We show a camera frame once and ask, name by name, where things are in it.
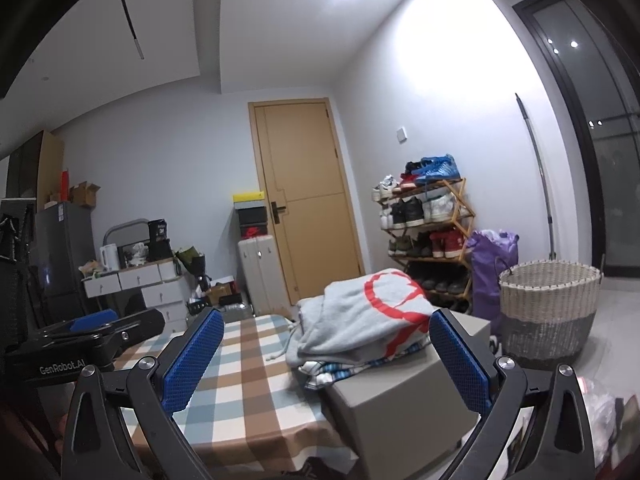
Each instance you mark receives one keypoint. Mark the yellow lidded box stack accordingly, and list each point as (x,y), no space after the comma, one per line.
(252,214)

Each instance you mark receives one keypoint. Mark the plaid bed sheet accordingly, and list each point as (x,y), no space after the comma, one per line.
(250,412)

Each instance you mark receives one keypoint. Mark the grey refrigerator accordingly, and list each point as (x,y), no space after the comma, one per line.
(64,242)

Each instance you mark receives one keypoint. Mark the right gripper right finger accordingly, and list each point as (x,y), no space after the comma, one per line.
(557,443)

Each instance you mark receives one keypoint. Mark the striped folded garment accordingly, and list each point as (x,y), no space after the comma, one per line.
(320,375)

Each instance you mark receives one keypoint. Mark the woven laundry basket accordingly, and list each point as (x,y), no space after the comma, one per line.
(548,308)

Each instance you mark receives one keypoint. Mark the white electric kettle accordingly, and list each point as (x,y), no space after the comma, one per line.
(109,258)

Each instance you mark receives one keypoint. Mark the grey hoodie with red print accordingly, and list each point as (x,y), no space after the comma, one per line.
(360,320)

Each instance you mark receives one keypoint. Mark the red bottle on fridge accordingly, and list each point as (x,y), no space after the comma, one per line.
(65,186)

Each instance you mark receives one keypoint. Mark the grey storage cube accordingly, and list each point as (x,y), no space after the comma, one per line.
(401,418)

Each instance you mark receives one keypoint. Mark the wooden door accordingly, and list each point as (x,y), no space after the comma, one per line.
(302,170)

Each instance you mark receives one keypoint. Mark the purple bag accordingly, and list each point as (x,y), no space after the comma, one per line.
(492,252)

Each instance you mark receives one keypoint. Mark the white drawer desk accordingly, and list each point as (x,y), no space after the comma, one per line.
(162,286)

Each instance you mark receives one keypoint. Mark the white wall switch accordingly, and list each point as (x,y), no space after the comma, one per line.
(401,135)

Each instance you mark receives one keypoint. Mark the black coffee machine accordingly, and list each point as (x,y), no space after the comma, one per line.
(159,242)

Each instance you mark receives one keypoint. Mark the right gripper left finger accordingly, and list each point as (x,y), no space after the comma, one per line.
(97,443)

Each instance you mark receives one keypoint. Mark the wooden shoe rack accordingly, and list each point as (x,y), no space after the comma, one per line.
(429,222)

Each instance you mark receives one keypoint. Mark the cardboard box on fridge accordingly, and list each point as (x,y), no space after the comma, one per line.
(84,194)

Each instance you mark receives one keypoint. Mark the beige suitcase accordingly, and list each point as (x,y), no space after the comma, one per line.
(263,275)

